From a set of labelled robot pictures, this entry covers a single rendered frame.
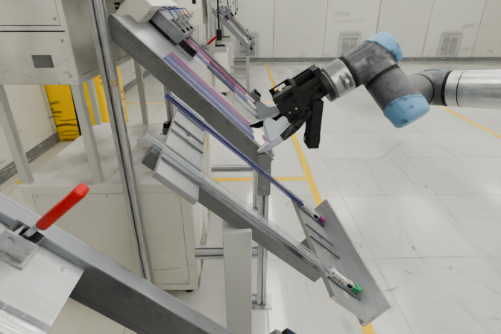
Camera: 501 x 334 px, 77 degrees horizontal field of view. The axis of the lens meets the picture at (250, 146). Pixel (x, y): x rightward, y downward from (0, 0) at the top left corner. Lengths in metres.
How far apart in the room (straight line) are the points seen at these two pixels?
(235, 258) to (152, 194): 0.65
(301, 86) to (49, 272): 0.52
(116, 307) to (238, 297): 0.39
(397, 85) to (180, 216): 0.95
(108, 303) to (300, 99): 0.48
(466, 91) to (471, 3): 8.52
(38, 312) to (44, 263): 0.05
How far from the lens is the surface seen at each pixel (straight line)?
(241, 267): 0.72
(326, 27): 7.93
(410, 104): 0.67
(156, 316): 0.45
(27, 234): 0.37
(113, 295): 0.43
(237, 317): 0.84
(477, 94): 0.74
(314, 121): 0.69
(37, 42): 1.22
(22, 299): 0.38
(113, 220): 1.40
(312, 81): 0.67
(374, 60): 0.69
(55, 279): 0.40
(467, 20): 9.26
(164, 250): 1.45
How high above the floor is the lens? 1.24
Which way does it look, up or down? 24 degrees down
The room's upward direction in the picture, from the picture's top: straight up
